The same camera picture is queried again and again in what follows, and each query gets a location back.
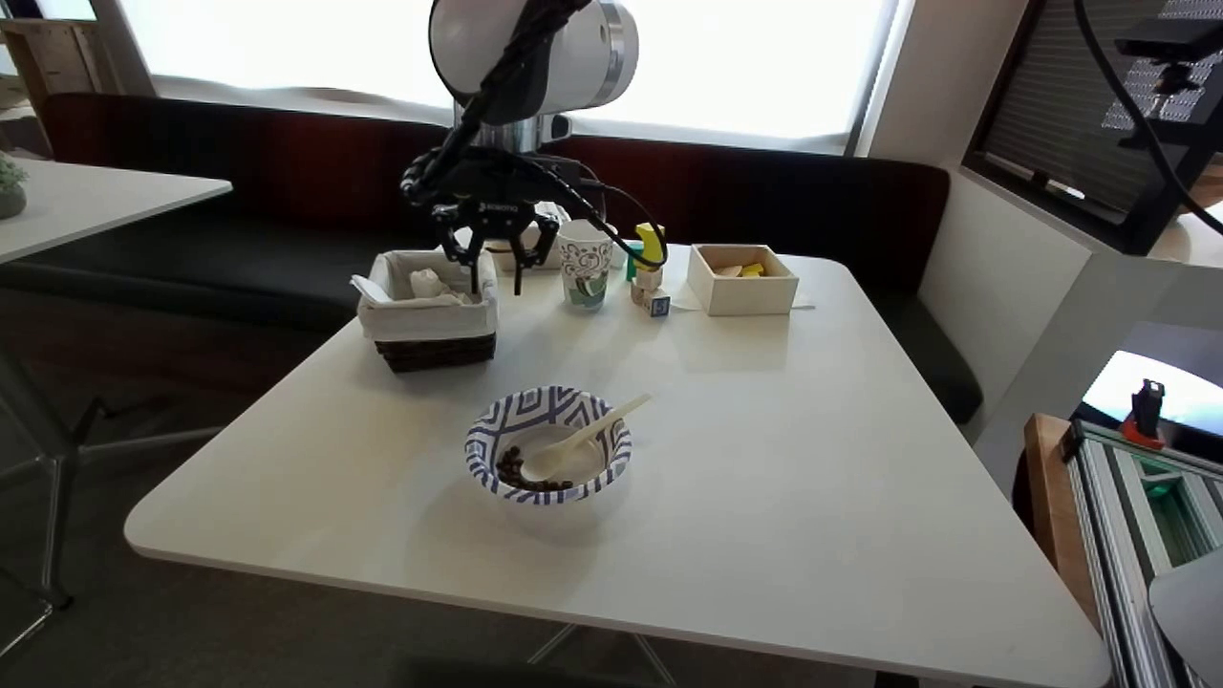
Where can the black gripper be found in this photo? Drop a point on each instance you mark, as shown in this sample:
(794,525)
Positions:
(484,197)

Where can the blue patterned white bowl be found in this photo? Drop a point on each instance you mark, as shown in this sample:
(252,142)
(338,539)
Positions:
(542,413)

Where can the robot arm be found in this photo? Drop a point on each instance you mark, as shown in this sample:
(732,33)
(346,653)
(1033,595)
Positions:
(513,63)

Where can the wooden spoon in bowl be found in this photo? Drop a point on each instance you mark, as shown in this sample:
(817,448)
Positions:
(547,459)

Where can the white styrofoam takeout box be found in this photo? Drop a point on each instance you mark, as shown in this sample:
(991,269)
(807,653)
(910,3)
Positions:
(554,250)

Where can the patterned paper cup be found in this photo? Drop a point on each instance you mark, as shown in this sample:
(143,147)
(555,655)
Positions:
(585,260)

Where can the white and brown basket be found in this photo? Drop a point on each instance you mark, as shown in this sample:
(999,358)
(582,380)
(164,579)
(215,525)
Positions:
(417,310)

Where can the small blue cube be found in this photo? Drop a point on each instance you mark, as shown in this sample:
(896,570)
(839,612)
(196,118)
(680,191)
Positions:
(661,306)

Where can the white wooden box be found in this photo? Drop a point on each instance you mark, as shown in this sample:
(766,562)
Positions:
(713,277)

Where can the yellow block in box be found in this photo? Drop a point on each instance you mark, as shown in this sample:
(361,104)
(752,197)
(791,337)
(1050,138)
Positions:
(752,272)

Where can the dark bench sofa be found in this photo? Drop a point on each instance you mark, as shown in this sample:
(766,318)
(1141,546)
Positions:
(317,197)

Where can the white side table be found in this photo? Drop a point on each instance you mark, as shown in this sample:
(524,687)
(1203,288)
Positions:
(82,199)

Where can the black framed monitor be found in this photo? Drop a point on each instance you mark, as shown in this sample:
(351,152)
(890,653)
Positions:
(1108,111)

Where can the metal frame cart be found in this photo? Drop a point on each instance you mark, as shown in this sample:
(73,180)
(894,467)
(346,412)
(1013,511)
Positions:
(1133,525)

